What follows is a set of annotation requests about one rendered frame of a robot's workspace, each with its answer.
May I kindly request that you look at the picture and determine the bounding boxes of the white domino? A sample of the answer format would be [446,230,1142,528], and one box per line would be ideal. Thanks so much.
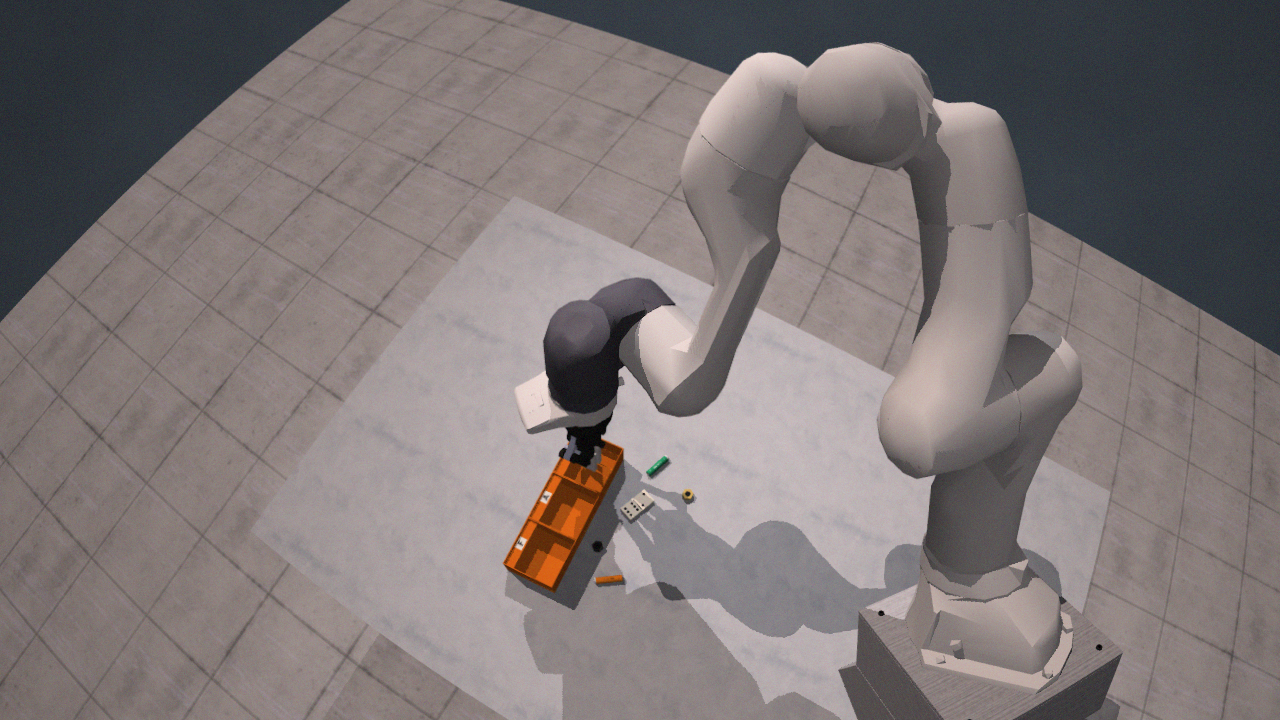
[620,489,654,521]

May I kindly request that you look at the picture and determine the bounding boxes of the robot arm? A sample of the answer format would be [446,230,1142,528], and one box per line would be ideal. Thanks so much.
[515,42,1083,694]

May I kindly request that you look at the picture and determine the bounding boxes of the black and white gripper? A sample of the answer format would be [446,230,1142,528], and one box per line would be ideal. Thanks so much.
[559,413,613,471]

